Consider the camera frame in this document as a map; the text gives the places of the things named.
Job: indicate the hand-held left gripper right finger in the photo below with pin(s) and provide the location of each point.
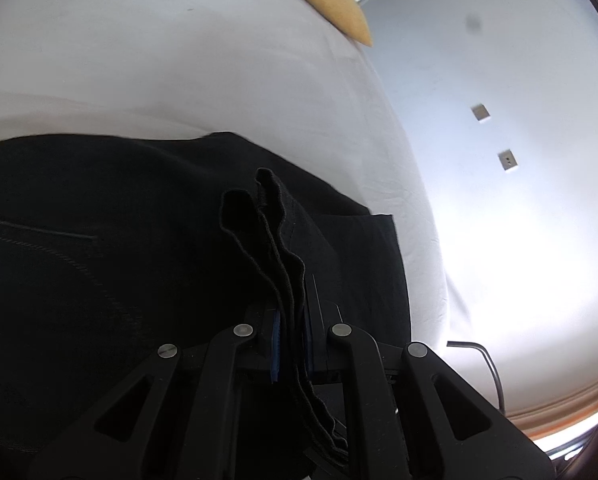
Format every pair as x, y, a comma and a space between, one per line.
324, 350

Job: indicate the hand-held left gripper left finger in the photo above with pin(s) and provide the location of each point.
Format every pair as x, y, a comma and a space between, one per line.
276, 347

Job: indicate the black denim pants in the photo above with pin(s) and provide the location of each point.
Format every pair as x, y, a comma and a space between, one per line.
129, 235

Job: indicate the bed with white sheet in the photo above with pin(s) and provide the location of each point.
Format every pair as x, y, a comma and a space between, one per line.
179, 50

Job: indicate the yellow cushion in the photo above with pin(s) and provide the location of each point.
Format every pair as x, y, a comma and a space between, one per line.
329, 0

